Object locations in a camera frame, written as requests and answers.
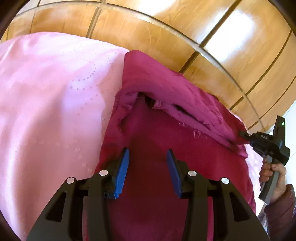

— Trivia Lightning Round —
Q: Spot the wooden wardrobe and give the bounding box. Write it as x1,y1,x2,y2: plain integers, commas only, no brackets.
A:
1,1,295,132

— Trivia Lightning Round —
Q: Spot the dark red cloth garment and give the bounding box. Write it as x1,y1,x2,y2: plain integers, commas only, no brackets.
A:
96,50,256,240

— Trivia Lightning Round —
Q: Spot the person's right forearm sleeve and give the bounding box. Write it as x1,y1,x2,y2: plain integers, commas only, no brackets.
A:
264,184,295,240

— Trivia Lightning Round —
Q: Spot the pink bedspread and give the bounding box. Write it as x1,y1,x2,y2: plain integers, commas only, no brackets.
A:
0,31,266,241

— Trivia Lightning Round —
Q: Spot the person's right hand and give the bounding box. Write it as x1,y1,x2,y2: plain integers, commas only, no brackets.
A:
259,159,287,205

